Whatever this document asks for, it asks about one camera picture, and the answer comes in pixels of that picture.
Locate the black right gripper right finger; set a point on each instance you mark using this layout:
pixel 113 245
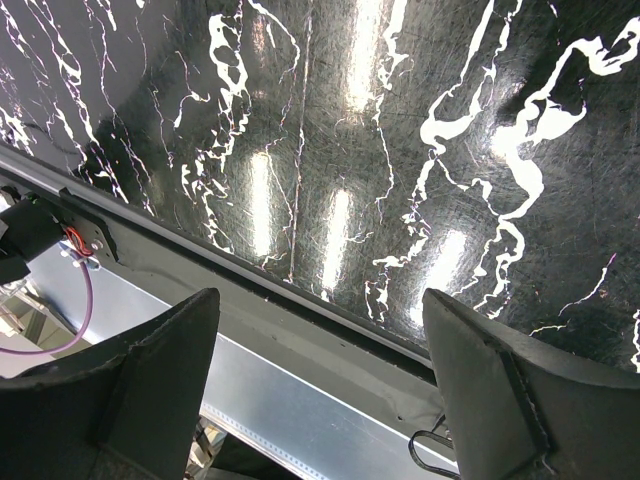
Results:
pixel 518 408

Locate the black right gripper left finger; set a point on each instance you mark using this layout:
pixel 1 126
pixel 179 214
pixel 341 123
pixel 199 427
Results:
pixel 125 408

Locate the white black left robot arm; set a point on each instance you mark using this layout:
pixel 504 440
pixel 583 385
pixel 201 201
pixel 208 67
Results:
pixel 30 225

